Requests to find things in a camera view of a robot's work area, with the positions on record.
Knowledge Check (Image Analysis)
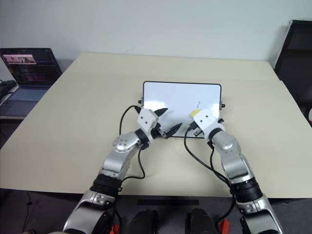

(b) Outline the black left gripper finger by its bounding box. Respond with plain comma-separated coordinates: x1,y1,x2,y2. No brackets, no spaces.
166,122,184,138
156,107,169,120

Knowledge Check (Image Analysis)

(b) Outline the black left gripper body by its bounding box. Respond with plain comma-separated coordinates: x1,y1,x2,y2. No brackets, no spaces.
149,123,172,141

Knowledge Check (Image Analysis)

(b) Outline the small black-framed whiteboard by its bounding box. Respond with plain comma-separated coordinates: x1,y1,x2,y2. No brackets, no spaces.
137,80,226,140

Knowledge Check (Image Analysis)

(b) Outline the dark rounded shape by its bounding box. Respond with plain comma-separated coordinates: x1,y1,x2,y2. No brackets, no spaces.
186,208,218,234
128,208,159,234

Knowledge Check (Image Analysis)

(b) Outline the black office chair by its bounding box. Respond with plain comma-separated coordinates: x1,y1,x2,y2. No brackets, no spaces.
273,19,312,124

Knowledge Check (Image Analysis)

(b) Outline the open blue laptop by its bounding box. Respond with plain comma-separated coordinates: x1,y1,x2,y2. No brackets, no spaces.
0,47,63,118

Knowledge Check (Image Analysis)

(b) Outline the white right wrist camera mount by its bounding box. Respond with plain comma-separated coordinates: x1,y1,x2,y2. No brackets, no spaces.
192,109,225,142

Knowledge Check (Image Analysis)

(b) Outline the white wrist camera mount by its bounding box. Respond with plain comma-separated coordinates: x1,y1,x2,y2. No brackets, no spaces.
136,108,159,140
192,109,225,142

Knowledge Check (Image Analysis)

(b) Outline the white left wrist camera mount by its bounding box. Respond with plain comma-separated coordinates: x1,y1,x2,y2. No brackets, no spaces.
136,108,159,140

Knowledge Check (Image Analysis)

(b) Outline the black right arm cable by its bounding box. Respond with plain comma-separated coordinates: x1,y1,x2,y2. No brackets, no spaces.
183,122,236,220

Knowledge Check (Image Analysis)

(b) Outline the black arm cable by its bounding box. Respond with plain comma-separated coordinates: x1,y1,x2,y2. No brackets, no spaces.
119,105,147,180
183,122,236,220

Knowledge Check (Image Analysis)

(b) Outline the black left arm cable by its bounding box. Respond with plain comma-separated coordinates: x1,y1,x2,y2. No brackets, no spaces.
119,105,147,180

